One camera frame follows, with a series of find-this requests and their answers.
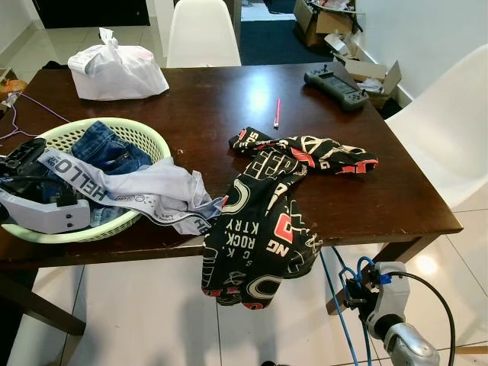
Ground blue plastic hanger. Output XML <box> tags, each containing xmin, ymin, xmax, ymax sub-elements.
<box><xmin>319</xmin><ymin>248</ymin><xmax>378</xmax><ymax>366</ymax></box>

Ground black red printed shirt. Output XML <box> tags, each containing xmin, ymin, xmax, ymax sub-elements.
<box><xmin>201</xmin><ymin>127</ymin><xmax>380</xmax><ymax>310</ymax></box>

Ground white hello print garment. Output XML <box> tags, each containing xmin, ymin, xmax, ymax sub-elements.
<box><xmin>37</xmin><ymin>147</ymin><xmax>223</xmax><ymax>236</ymax></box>

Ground white plastic chair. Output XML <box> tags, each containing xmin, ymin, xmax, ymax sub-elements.
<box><xmin>385</xmin><ymin>42</ymin><xmax>488</xmax><ymax>210</ymax></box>
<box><xmin>166</xmin><ymin>0</ymin><xmax>242</xmax><ymax>68</ymax></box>

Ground dark blue jeans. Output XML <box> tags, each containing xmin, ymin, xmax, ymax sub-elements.
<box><xmin>70</xmin><ymin>120</ymin><xmax>152</xmax><ymax>175</ymax></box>

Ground light blue denim garment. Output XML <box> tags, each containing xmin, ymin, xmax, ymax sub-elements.
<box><xmin>90</xmin><ymin>204</ymin><xmax>142</xmax><ymax>228</ymax></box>

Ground brown cardboard box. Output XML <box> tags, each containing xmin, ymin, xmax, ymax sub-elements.
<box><xmin>0</xmin><ymin>67</ymin><xmax>27</xmax><ymax>92</ymax></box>
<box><xmin>294</xmin><ymin>0</ymin><xmax>359</xmax><ymax>48</ymax></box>

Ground green laundry basket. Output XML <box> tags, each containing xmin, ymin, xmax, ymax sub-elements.
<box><xmin>0</xmin><ymin>118</ymin><xmax>172</xmax><ymax>245</ymax></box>

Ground white tied plastic bag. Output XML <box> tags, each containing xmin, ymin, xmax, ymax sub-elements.
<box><xmin>67</xmin><ymin>27</ymin><xmax>170</xmax><ymax>101</ymax></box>

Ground cardboard box white packing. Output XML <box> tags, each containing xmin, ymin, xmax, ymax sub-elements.
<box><xmin>333</xmin><ymin>38</ymin><xmax>403</xmax><ymax>96</ymax></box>

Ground black handheld controller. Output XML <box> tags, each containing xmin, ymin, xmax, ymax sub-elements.
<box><xmin>303</xmin><ymin>63</ymin><xmax>370</xmax><ymax>113</ymax></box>

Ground navy floor rug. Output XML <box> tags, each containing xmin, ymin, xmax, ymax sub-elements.
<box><xmin>239</xmin><ymin>19</ymin><xmax>336</xmax><ymax>68</ymax></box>

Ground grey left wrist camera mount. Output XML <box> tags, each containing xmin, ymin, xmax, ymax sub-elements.
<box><xmin>0</xmin><ymin>187</ymin><xmax>91</xmax><ymax>234</ymax></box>

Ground thin purple cable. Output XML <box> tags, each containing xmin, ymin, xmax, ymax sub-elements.
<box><xmin>0</xmin><ymin>90</ymin><xmax>71</xmax><ymax>146</ymax></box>

